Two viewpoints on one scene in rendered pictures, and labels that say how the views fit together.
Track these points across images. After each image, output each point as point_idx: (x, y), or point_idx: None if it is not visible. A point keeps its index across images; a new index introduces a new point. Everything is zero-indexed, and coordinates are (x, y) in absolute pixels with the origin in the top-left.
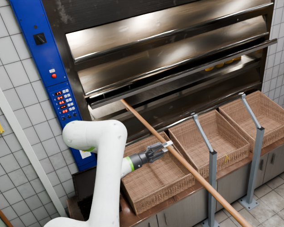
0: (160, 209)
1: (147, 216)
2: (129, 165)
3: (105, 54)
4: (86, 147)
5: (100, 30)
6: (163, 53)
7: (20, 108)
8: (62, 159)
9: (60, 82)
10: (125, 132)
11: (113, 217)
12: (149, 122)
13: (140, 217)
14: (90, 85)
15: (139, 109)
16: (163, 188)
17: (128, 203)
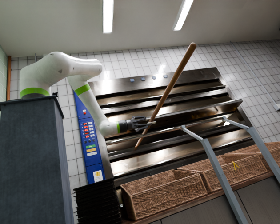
0: (165, 211)
1: (147, 218)
2: (115, 122)
3: (117, 106)
4: (78, 82)
5: (115, 96)
6: None
7: None
8: (78, 183)
9: (87, 117)
10: (99, 61)
11: (71, 56)
12: (156, 159)
13: (140, 220)
14: None
15: (145, 146)
16: (164, 186)
17: (131, 220)
